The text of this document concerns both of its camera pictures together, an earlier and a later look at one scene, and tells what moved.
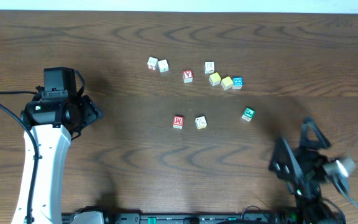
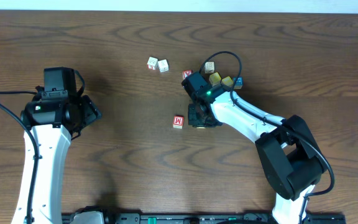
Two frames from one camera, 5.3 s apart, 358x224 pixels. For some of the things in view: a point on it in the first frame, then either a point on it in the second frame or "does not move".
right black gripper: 304,166 -> 194,120
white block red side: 152,63 does not move
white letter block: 163,66 does not move
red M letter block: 178,122 does not move
